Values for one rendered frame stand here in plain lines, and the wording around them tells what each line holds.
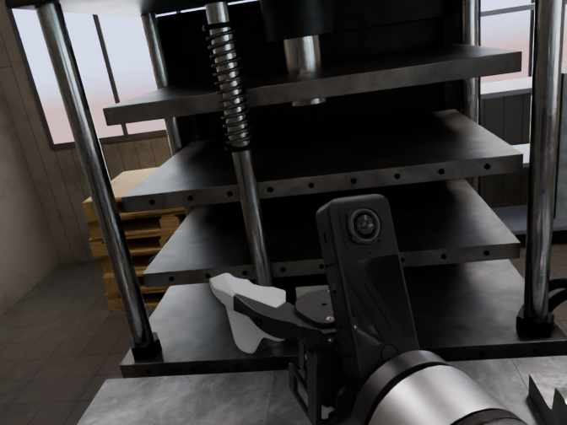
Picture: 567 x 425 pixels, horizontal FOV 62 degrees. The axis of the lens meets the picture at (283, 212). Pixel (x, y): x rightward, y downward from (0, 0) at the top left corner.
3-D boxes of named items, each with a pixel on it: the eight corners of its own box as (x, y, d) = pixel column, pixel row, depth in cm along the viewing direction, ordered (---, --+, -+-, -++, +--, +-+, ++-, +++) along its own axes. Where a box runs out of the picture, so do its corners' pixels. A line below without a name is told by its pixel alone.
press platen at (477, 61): (521, 72, 118) (522, 51, 116) (106, 126, 133) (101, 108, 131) (454, 56, 183) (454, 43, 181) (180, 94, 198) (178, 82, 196)
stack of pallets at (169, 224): (279, 248, 402) (264, 152, 373) (270, 298, 327) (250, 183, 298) (146, 261, 416) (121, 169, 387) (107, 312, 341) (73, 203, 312)
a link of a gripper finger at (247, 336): (191, 342, 41) (281, 378, 37) (186, 280, 40) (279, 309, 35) (215, 326, 44) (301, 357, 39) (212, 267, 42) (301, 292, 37)
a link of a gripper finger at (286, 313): (222, 320, 36) (323, 354, 32) (221, 301, 36) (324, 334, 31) (258, 295, 40) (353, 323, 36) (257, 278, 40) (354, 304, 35)
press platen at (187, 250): (520, 258, 132) (521, 242, 130) (145, 287, 147) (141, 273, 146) (456, 180, 201) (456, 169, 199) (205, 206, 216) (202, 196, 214)
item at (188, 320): (569, 358, 130) (570, 340, 128) (123, 380, 148) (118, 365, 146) (480, 235, 208) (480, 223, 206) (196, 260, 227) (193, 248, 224)
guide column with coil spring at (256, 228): (297, 430, 156) (224, 1, 111) (280, 431, 156) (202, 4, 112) (298, 417, 161) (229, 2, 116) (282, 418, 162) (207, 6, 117)
